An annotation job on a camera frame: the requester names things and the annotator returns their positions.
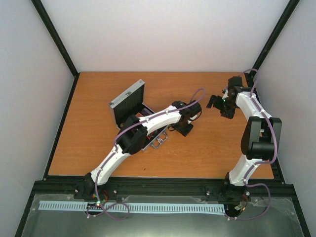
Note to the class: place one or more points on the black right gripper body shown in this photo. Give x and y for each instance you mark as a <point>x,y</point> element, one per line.
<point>226,107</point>

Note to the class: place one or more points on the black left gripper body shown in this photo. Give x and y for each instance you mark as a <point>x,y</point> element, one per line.
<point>181,128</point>

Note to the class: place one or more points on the purple poker chip stack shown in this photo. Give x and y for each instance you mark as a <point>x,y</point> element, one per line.
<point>146,112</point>

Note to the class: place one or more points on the playing card deck box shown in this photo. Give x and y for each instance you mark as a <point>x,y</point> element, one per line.
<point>139,115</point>

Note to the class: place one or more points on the aluminium poker case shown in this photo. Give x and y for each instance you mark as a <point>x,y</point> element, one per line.
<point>131,102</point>

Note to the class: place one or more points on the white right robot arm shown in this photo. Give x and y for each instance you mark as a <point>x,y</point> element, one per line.
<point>260,140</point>

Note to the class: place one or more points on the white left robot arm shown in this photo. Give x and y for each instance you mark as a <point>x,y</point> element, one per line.
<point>134,134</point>

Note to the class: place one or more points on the green lit circuit board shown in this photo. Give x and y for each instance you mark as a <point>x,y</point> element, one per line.
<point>101,201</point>

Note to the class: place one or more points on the metal front plate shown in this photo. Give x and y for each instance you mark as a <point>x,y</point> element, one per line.
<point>258,220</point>

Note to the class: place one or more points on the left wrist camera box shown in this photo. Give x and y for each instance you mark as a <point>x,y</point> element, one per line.
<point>195,111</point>

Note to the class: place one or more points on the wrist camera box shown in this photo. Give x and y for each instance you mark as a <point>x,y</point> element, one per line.
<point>235,81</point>
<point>195,111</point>

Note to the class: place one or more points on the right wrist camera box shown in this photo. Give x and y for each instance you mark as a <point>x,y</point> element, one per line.
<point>235,81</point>

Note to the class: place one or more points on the white slotted cable duct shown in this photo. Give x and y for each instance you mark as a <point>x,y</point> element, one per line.
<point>136,208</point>

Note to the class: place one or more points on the left black side rail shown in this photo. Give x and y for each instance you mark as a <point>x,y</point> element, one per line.
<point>59,131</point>

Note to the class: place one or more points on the right black frame post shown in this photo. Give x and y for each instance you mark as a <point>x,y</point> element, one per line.
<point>286,14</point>

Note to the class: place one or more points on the black frame post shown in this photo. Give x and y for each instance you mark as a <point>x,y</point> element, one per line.
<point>286,14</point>
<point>39,7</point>

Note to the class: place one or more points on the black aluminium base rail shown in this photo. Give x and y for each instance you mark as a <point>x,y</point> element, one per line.
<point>118,188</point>

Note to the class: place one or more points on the left black frame post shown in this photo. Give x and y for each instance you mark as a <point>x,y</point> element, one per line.
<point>39,7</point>

